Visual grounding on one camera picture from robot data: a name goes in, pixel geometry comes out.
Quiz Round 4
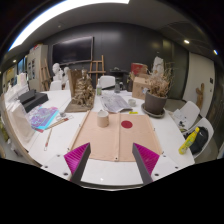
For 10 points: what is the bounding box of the white chair far side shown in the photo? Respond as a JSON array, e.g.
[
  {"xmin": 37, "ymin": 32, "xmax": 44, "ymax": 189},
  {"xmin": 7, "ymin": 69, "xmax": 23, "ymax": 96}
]
[{"xmin": 100, "ymin": 75, "xmax": 115, "ymax": 89}]

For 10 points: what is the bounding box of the red round coaster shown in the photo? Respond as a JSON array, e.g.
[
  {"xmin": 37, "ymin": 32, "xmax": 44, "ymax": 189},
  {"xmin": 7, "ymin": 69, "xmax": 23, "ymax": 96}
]
[{"xmin": 121, "ymin": 120, "xmax": 133, "ymax": 129}]

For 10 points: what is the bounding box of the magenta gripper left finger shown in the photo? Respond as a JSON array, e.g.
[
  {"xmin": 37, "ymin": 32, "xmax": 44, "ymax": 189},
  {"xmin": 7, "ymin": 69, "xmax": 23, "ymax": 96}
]
[{"xmin": 64, "ymin": 143, "xmax": 91, "ymax": 185}]

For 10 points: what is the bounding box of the beige canvas mat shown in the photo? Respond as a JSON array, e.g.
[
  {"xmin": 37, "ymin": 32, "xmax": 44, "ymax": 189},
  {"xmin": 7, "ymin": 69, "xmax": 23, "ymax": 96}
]
[{"xmin": 71, "ymin": 111, "xmax": 162, "ymax": 162}]

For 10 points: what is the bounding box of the newspaper stack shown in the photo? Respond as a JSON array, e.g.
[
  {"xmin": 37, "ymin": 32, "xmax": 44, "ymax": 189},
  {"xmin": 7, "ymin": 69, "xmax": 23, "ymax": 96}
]
[{"xmin": 101, "ymin": 95, "xmax": 132, "ymax": 113}]

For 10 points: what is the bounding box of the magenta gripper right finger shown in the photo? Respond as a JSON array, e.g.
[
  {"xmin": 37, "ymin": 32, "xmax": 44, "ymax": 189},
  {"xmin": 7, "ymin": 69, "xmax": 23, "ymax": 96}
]
[{"xmin": 132, "ymin": 143, "xmax": 159, "ymax": 185}]

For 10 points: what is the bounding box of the clear plastic bottle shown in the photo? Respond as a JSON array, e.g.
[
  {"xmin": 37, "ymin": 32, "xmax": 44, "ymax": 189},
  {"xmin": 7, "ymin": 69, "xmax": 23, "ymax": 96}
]
[{"xmin": 96, "ymin": 79, "xmax": 102, "ymax": 96}]

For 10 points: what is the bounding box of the black box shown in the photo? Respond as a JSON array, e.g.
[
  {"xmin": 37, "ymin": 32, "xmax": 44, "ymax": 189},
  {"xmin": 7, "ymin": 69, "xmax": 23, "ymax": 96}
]
[{"xmin": 18, "ymin": 89, "xmax": 48, "ymax": 112}]

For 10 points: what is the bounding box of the white chair near right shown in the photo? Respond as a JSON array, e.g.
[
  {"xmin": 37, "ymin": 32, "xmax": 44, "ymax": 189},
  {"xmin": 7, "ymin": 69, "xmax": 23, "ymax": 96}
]
[{"xmin": 183, "ymin": 118, "xmax": 214, "ymax": 158}]

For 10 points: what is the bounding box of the black bag on chair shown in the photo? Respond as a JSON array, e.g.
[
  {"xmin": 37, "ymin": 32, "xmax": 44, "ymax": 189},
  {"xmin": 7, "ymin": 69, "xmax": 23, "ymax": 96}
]
[{"xmin": 189, "ymin": 127, "xmax": 209, "ymax": 155}]

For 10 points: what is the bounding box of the cardboard box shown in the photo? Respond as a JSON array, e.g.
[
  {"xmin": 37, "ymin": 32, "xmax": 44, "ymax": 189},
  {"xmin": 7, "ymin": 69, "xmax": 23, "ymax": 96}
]
[{"xmin": 132, "ymin": 77, "xmax": 149, "ymax": 100}]

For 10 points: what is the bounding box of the wooden stick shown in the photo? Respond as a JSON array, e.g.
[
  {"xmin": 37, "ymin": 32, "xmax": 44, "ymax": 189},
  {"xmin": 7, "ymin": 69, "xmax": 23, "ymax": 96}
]
[{"xmin": 44, "ymin": 128, "xmax": 53, "ymax": 151}]

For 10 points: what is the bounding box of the yellow spray bottle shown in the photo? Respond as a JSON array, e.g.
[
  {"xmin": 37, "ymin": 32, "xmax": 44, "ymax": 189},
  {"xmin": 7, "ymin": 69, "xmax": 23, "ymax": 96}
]
[{"xmin": 178, "ymin": 127, "xmax": 200, "ymax": 155}]

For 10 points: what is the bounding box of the white plaster bust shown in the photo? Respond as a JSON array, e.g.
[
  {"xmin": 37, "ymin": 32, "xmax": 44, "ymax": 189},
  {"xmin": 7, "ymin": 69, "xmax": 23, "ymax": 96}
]
[{"xmin": 52, "ymin": 63, "xmax": 63, "ymax": 81}]

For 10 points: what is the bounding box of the beige paper cup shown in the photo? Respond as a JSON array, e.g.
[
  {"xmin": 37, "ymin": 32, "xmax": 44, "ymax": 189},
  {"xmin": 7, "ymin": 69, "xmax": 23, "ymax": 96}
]
[{"xmin": 97, "ymin": 110, "xmax": 109, "ymax": 128}]

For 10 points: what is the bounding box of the black wall screen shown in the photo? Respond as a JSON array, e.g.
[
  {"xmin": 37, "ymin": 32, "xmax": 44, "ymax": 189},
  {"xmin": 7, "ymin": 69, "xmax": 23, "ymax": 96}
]
[{"xmin": 52, "ymin": 36, "xmax": 93, "ymax": 65}]

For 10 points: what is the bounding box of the wooden easel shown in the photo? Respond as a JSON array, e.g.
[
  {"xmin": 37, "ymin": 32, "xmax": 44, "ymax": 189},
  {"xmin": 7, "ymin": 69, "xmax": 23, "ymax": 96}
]
[{"xmin": 88, "ymin": 56, "xmax": 106, "ymax": 81}]

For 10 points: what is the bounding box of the white chair right rear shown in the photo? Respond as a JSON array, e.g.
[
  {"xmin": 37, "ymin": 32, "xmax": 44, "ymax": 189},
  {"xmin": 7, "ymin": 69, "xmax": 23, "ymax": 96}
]
[{"xmin": 172, "ymin": 101, "xmax": 200, "ymax": 130}]

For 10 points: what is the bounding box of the roll of tape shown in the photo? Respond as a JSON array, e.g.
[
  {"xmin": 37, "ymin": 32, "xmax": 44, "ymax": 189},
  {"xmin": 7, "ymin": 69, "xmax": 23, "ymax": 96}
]
[{"xmin": 128, "ymin": 99, "xmax": 136, "ymax": 107}]

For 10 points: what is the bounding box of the white chair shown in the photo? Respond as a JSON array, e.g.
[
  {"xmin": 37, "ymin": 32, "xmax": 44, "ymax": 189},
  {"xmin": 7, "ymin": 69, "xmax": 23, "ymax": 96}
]
[
  {"xmin": 183, "ymin": 118, "xmax": 214, "ymax": 158},
  {"xmin": 172, "ymin": 101, "xmax": 200, "ymax": 130},
  {"xmin": 100, "ymin": 75, "xmax": 115, "ymax": 89}
]

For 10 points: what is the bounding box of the dried plant in grey pot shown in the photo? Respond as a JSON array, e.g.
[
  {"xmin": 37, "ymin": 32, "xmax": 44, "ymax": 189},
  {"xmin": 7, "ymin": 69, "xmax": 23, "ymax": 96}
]
[{"xmin": 144, "ymin": 68, "xmax": 173, "ymax": 115}]

